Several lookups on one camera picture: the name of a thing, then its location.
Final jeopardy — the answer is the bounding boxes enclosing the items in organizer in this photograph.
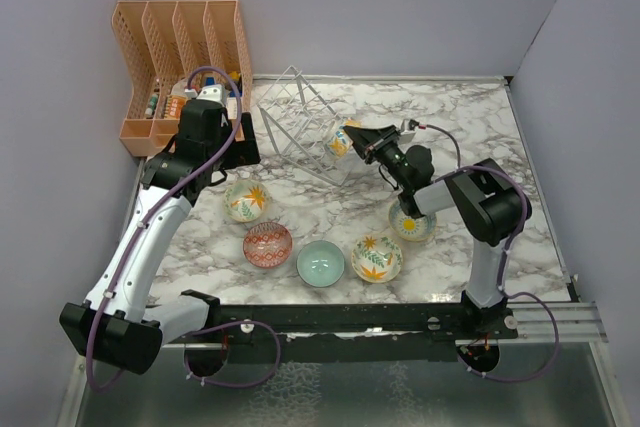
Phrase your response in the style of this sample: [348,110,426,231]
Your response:
[144,71,247,121]

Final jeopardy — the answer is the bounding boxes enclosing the orange flower bowl right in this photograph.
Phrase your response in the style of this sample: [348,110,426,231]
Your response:
[351,235,404,284]

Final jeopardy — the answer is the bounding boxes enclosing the orange plastic file organizer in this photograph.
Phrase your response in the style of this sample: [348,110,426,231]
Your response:
[112,0,253,158]

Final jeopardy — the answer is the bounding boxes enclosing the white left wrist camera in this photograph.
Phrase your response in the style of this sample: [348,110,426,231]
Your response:
[196,84,226,105]

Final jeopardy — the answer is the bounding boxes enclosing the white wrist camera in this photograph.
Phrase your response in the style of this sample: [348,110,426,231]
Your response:
[196,84,226,105]
[399,119,419,142]

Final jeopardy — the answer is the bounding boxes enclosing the yellow sun blue bowl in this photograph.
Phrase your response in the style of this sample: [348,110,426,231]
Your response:
[388,200,437,242]

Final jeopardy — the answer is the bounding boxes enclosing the orange flower bowl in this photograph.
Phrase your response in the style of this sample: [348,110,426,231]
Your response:
[223,179,271,223]
[351,235,404,284]

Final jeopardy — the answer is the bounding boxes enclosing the orange flower bowl left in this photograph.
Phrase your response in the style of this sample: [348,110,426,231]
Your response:
[223,179,271,223]

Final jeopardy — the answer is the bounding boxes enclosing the plain teal bowl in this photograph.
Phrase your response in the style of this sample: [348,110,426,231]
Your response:
[296,240,345,288]

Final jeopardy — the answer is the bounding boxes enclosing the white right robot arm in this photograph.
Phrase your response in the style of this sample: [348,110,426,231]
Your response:
[344,126,531,338]

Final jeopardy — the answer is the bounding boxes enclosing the aluminium rail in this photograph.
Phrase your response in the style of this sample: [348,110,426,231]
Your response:
[509,302,608,344]

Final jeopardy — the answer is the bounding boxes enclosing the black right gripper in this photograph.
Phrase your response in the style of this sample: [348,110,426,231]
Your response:
[342,126,410,191]

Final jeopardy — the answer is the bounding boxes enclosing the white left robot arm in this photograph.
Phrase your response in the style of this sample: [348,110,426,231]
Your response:
[59,99,260,374]

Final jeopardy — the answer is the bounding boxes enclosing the white wire dish rack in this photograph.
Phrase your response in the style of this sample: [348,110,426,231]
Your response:
[256,65,355,186]

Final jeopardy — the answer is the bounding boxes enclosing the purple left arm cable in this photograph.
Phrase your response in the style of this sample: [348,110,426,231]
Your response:
[85,66,244,391]

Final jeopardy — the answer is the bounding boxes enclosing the blue yellow floral bowl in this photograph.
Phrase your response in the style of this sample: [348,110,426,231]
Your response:
[324,119,361,160]

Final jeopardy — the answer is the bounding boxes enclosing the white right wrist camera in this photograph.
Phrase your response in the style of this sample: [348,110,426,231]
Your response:
[399,119,419,142]

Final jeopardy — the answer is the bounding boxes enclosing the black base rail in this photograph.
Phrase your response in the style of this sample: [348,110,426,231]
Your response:
[186,303,517,364]

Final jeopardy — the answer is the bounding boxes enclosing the red patterned bowl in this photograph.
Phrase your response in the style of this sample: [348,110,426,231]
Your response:
[243,221,293,269]

